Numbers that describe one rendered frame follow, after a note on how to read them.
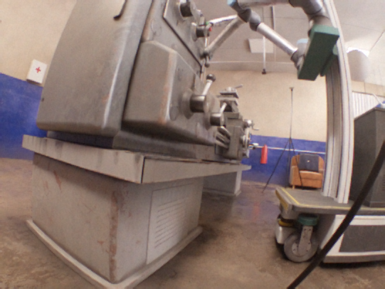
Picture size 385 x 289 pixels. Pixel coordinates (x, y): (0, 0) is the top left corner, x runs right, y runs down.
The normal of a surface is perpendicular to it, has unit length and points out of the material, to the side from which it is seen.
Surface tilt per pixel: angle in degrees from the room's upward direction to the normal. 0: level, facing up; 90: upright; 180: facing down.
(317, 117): 90
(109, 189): 90
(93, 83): 90
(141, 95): 90
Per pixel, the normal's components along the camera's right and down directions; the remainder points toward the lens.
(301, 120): -0.37, -0.11
